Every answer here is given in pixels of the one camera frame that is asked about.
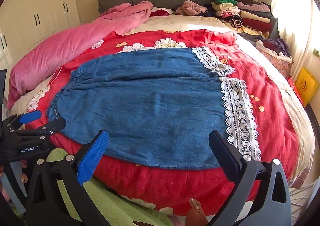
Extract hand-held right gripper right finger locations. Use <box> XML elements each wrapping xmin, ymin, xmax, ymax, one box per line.
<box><xmin>208</xmin><ymin>130</ymin><xmax>293</xmax><ymax>226</ymax></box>

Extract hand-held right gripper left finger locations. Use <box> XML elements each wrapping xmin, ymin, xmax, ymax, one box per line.
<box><xmin>26</xmin><ymin>130</ymin><xmax>110</xmax><ymax>226</ymax></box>

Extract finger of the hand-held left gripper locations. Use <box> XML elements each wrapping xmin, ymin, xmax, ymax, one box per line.
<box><xmin>15</xmin><ymin>117</ymin><xmax>67</xmax><ymax>141</ymax></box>
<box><xmin>6</xmin><ymin>109</ymin><xmax>42</xmax><ymax>130</ymax></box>

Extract blue denim pants lace trim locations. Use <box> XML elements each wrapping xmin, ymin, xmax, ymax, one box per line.
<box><xmin>47</xmin><ymin>46</ymin><xmax>262</xmax><ymax>169</ymax></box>

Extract green cloth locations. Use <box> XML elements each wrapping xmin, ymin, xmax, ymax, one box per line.
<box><xmin>46</xmin><ymin>148</ymin><xmax>173</xmax><ymax>226</ymax></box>

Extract red floral bed sheet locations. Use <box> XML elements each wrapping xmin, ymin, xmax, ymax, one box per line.
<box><xmin>25</xmin><ymin>29</ymin><xmax>300</xmax><ymax>216</ymax></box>

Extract operator's thumb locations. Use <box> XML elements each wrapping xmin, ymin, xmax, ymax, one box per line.
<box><xmin>189</xmin><ymin>197</ymin><xmax>209</xmax><ymax>226</ymax></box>

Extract pink quilt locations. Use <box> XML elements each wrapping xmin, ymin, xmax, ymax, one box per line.
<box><xmin>7</xmin><ymin>1</ymin><xmax>154</xmax><ymax>110</ymax></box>

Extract floral storage box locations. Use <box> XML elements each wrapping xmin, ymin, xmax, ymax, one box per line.
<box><xmin>255</xmin><ymin>41</ymin><xmax>293</xmax><ymax>79</ymax></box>

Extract yellow box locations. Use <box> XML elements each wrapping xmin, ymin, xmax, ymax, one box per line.
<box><xmin>295</xmin><ymin>67</ymin><xmax>320</xmax><ymax>106</ymax></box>

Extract cream wardrobe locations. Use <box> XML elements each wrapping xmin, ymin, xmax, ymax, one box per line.
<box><xmin>0</xmin><ymin>0</ymin><xmax>82</xmax><ymax>96</ymax></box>

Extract purple clothes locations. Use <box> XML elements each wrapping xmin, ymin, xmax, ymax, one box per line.
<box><xmin>262</xmin><ymin>38</ymin><xmax>292</xmax><ymax>57</ymax></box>

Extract beige bed sheet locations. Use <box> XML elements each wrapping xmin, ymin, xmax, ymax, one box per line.
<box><xmin>10</xmin><ymin>13</ymin><xmax>317</xmax><ymax>189</ymax></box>

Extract pile of folded clothes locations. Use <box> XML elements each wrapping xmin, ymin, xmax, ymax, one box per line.
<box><xmin>207</xmin><ymin>0</ymin><xmax>277</xmax><ymax>41</ymax></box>

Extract pink fluffy garment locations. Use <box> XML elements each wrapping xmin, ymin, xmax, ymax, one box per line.
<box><xmin>175</xmin><ymin>0</ymin><xmax>208</xmax><ymax>16</ymax></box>

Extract cream curtain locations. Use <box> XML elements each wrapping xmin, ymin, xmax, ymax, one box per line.
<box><xmin>269</xmin><ymin>0</ymin><xmax>320</xmax><ymax>84</ymax></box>

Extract dark red pillow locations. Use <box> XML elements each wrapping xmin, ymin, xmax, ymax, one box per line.
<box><xmin>150</xmin><ymin>7</ymin><xmax>174</xmax><ymax>17</ymax></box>

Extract dark bed frame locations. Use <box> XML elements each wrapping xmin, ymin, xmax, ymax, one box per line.
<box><xmin>304</xmin><ymin>102</ymin><xmax>320</xmax><ymax>141</ymax></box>

